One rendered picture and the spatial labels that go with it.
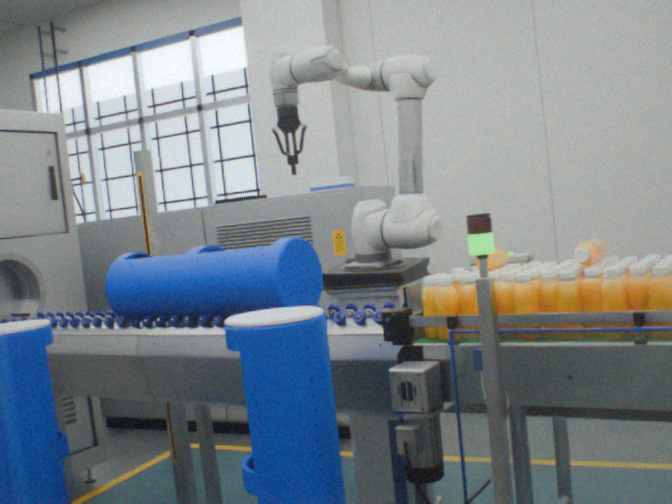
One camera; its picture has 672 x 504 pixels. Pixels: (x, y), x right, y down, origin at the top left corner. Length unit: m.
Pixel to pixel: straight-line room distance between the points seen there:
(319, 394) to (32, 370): 1.07
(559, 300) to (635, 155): 3.01
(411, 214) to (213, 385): 0.99
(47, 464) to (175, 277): 0.78
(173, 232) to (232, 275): 2.13
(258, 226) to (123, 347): 1.54
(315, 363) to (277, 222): 2.32
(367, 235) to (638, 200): 2.43
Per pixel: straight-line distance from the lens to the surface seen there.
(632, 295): 1.97
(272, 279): 2.43
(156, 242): 3.45
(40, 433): 2.65
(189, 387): 2.85
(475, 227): 1.79
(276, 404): 1.94
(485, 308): 1.82
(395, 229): 2.82
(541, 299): 2.03
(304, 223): 4.12
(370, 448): 3.04
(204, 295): 2.64
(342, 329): 2.34
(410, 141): 2.84
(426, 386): 1.96
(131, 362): 3.00
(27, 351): 2.60
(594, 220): 4.94
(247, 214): 4.32
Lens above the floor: 1.29
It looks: 3 degrees down
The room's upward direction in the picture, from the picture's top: 6 degrees counter-clockwise
